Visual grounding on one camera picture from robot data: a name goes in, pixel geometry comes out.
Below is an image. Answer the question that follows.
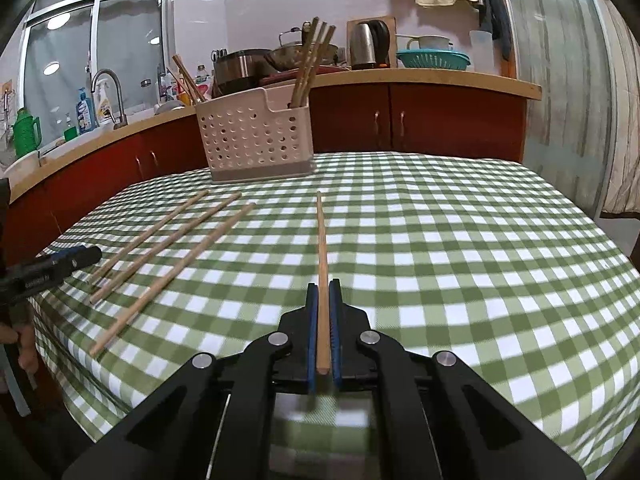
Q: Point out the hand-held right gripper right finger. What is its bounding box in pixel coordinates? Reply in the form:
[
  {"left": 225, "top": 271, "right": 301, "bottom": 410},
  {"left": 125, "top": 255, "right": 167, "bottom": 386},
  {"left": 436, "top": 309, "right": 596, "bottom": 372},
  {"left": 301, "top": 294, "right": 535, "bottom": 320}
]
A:
[{"left": 329, "top": 279, "right": 587, "bottom": 480}]

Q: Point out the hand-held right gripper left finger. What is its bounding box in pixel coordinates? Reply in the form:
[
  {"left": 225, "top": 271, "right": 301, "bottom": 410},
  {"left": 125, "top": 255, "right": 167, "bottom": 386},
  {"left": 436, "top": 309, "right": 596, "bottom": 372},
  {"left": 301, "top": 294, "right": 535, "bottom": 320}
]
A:
[{"left": 62, "top": 283, "right": 319, "bottom": 480}]

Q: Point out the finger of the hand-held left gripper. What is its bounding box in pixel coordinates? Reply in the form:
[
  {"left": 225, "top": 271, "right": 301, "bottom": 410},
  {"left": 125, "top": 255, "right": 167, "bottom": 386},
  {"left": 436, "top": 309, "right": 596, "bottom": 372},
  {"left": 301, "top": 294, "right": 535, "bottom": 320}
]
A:
[{"left": 46, "top": 245, "right": 104, "bottom": 282}]

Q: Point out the wooden chopstick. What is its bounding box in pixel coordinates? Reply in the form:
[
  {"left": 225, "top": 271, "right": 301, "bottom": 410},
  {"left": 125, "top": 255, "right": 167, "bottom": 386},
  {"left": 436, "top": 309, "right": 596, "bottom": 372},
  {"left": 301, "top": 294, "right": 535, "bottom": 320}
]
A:
[
  {"left": 90, "top": 202, "right": 256, "bottom": 358},
  {"left": 172, "top": 54, "right": 207, "bottom": 103},
  {"left": 91, "top": 189, "right": 210, "bottom": 282},
  {"left": 290, "top": 16, "right": 320, "bottom": 109},
  {"left": 315, "top": 190, "right": 332, "bottom": 376},
  {"left": 90, "top": 192, "right": 243, "bottom": 305},
  {"left": 295, "top": 22, "right": 329, "bottom": 109},
  {"left": 300, "top": 25, "right": 338, "bottom": 109},
  {"left": 169, "top": 61, "right": 201, "bottom": 105}
]

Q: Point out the pink perforated utensil basket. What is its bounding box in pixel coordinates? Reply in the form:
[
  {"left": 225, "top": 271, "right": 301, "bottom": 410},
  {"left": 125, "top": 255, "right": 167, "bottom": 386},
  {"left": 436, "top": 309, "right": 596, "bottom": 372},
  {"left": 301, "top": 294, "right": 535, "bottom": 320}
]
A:
[{"left": 195, "top": 86, "right": 315, "bottom": 183}]

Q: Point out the person's left hand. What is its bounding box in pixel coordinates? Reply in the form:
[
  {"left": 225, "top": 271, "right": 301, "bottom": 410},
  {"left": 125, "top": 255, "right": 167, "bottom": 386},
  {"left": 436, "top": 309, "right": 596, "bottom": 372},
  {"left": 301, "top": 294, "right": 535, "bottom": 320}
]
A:
[{"left": 0, "top": 321, "right": 39, "bottom": 375}]

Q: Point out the green checkered tablecloth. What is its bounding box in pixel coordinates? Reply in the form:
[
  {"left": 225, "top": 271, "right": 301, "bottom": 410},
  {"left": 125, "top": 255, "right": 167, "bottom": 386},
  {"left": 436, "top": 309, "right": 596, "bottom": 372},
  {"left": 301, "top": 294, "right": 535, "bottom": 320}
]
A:
[{"left": 30, "top": 150, "right": 640, "bottom": 480}]

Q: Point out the green thermos flask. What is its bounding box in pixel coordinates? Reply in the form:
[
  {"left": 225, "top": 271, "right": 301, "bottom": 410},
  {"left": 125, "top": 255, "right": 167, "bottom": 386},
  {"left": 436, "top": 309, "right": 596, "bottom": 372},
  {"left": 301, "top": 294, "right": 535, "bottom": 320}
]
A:
[{"left": 12, "top": 108, "right": 42, "bottom": 157}]

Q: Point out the blue detergent bottle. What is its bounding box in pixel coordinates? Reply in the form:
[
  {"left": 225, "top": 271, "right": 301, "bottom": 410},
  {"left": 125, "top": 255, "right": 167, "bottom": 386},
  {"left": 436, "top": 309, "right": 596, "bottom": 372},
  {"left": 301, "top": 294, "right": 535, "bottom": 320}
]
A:
[{"left": 76, "top": 87, "right": 98, "bottom": 134}]

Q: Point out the white spray bottle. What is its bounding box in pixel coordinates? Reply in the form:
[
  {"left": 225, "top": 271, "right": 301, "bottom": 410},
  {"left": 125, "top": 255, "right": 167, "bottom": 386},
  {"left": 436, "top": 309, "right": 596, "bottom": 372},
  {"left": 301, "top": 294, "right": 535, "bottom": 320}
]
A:
[{"left": 95, "top": 82, "right": 115, "bottom": 126}]

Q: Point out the tall curved steel faucet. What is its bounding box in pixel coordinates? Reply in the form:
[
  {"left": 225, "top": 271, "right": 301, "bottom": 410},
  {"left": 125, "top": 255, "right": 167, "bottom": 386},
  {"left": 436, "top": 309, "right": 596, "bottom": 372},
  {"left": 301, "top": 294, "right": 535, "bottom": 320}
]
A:
[{"left": 91, "top": 69, "right": 129, "bottom": 131}]

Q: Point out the sliding glass window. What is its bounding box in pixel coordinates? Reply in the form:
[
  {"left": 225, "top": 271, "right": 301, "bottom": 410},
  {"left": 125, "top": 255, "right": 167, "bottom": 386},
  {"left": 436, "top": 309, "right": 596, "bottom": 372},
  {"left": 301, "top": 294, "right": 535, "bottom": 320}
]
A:
[{"left": 20, "top": 0, "right": 169, "bottom": 128}]

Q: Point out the dark rice cooker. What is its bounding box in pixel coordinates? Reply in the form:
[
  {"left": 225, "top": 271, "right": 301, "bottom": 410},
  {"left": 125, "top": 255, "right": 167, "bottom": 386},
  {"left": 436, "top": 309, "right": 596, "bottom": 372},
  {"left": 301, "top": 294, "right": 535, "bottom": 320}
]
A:
[{"left": 212, "top": 49, "right": 274, "bottom": 97}]

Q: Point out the red induction cooker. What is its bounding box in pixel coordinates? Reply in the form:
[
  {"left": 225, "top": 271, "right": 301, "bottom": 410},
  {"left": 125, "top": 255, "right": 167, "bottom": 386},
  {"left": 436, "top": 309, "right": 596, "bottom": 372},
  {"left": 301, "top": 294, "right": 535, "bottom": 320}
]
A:
[{"left": 260, "top": 64, "right": 352, "bottom": 87}]

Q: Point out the beige kitchen countertop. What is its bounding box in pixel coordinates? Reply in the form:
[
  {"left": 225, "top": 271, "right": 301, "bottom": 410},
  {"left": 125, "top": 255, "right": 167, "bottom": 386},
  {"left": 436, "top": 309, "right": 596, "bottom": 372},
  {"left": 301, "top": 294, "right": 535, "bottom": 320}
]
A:
[{"left": 9, "top": 66, "right": 544, "bottom": 203}]

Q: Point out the steel wok with lid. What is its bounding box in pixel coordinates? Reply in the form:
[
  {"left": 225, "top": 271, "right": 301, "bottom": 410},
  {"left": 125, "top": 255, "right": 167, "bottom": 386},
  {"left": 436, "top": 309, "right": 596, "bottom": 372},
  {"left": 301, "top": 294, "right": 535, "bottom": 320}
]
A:
[{"left": 265, "top": 26, "right": 340, "bottom": 72}]

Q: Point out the teal plastic colander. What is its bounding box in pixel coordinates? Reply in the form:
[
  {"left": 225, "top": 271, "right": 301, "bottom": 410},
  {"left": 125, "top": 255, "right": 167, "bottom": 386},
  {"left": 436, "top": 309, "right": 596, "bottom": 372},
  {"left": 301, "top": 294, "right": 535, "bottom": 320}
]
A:
[{"left": 396, "top": 49, "right": 472, "bottom": 72}]

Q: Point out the steel electric kettle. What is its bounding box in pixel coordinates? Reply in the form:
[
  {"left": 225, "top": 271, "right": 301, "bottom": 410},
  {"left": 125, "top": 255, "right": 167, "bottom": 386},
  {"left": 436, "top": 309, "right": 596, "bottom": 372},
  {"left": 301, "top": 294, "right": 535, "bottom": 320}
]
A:
[{"left": 349, "top": 20, "right": 391, "bottom": 71}]

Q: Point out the wooden cutting board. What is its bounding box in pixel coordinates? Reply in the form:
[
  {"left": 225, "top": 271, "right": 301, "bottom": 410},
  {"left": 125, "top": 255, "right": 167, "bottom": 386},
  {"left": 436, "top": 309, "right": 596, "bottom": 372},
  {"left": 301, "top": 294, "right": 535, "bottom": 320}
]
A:
[{"left": 346, "top": 16, "right": 399, "bottom": 69}]

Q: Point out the white enamel mug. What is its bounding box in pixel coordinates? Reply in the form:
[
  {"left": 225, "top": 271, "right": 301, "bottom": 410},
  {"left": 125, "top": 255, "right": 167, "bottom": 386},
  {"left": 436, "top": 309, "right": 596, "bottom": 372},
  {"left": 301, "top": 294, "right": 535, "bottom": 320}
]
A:
[{"left": 406, "top": 35, "right": 455, "bottom": 53}]

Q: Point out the translucent plastic pitcher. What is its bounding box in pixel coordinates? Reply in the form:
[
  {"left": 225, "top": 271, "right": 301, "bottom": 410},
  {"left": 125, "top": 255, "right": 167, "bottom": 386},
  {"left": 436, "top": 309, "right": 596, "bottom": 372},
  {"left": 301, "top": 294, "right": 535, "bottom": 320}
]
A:
[{"left": 469, "top": 30, "right": 504, "bottom": 75}]

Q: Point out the frosted glass door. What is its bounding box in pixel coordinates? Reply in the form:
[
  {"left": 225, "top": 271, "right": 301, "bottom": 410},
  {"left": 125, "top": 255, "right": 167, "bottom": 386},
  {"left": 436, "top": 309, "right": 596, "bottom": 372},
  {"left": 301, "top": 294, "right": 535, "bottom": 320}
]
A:
[{"left": 492, "top": 0, "right": 617, "bottom": 221}]

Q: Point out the striped curtain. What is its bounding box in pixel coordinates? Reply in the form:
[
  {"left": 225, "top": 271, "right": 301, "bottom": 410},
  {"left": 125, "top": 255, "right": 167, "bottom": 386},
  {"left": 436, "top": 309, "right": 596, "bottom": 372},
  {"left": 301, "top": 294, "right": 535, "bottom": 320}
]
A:
[{"left": 599, "top": 5, "right": 640, "bottom": 222}]

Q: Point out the dark hanging cloth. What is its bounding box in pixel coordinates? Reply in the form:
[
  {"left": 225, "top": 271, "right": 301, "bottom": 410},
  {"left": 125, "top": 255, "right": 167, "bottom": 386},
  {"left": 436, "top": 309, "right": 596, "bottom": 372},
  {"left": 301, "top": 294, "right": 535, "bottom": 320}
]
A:
[{"left": 470, "top": 0, "right": 514, "bottom": 61}]

